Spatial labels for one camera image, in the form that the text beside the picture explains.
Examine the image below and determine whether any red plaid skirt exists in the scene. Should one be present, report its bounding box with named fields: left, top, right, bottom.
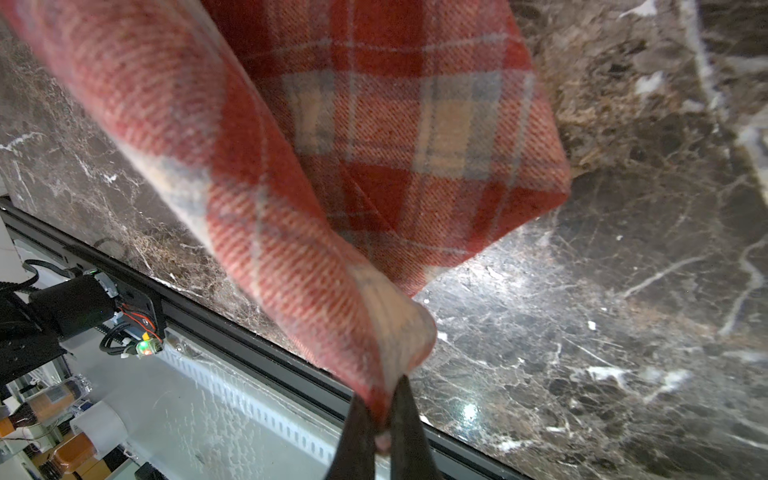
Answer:
left=1, top=1, right=571, bottom=422

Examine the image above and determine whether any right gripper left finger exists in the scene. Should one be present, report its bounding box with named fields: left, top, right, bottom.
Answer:
left=325, top=395, right=377, bottom=480

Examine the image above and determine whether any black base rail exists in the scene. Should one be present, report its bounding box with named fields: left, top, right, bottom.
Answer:
left=1, top=197, right=523, bottom=479

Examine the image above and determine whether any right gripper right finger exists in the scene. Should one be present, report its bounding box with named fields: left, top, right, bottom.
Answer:
left=390, top=376, right=443, bottom=480

